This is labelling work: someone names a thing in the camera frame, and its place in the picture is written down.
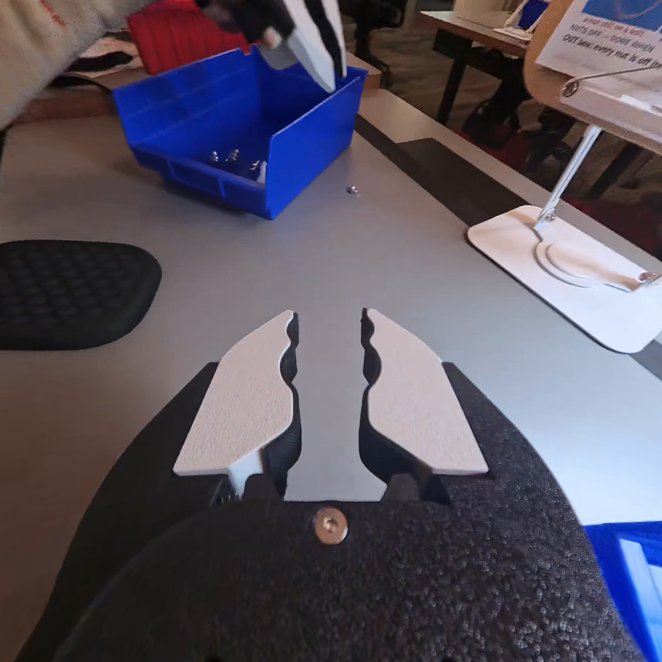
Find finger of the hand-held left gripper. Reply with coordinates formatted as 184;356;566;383
309;0;349;83
257;0;337;94

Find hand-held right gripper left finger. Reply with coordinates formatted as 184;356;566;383
173;309;303;495

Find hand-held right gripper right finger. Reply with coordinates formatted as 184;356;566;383
359;308;489;485

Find blue plastic bin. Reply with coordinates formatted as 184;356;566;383
112;47;368;220
585;521;662;662

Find person's left forearm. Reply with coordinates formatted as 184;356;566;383
0;0;156;130

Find red plastic bin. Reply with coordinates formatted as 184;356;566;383
127;0;254;75

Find wooden office desk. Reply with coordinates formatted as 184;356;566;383
419;9;539;125

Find white document stand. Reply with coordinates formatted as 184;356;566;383
466;0;662;354

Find black wrist rest pad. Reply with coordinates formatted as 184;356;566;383
0;240;163;350

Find printed instruction sheet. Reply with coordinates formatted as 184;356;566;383
536;0;662;83

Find black strap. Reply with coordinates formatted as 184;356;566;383
62;50;146;79

